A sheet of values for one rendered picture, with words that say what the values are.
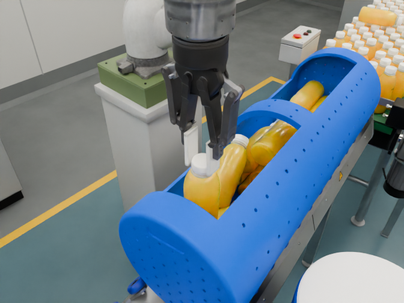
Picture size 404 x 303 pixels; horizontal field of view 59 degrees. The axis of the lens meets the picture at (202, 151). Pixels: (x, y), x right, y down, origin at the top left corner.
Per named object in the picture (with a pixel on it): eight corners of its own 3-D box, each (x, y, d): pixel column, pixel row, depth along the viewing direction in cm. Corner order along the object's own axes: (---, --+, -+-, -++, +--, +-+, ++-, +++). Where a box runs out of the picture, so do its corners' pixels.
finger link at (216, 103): (210, 68, 51) (219, 69, 50) (222, 134, 57) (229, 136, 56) (194, 79, 49) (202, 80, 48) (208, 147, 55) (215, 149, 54)
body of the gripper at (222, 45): (156, 32, 46) (162, 95, 52) (210, 48, 42) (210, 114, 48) (192, 16, 50) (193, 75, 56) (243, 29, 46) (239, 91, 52)
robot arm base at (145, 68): (106, 67, 135) (103, 53, 131) (151, 50, 147) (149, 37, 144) (136, 84, 125) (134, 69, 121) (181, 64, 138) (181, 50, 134)
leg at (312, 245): (300, 264, 192) (325, 180, 153) (304, 257, 196) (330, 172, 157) (310, 270, 190) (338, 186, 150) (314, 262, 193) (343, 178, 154)
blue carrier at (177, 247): (130, 281, 82) (103, 190, 65) (293, 113, 137) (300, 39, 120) (236, 355, 68) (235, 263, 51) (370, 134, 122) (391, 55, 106)
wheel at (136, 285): (129, 288, 75) (136, 295, 76) (144, 272, 78) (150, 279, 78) (122, 290, 79) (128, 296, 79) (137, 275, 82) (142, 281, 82)
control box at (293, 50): (278, 60, 159) (281, 37, 153) (296, 45, 172) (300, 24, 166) (299, 65, 155) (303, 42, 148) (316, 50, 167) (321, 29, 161)
